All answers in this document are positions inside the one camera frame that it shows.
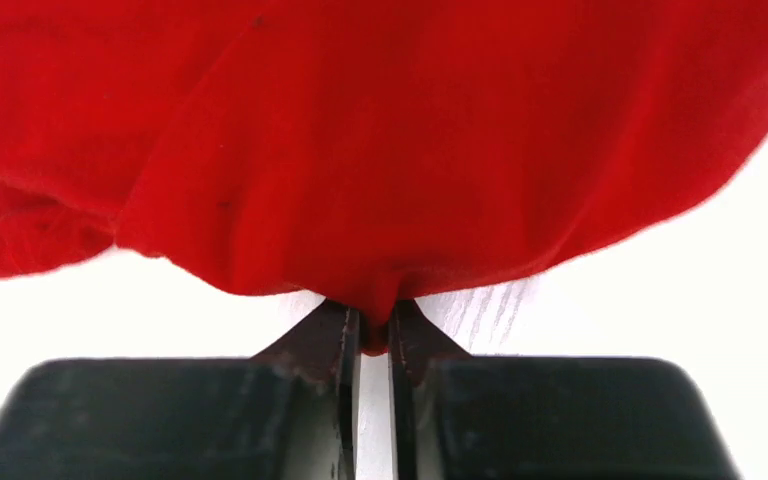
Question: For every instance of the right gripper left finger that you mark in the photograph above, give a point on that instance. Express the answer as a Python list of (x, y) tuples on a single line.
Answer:
[(288, 412)]

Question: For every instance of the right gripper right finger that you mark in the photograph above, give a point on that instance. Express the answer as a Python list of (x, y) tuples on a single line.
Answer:
[(460, 416)]

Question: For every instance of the red t shirt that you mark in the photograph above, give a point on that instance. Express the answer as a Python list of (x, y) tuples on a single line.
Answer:
[(369, 151)]

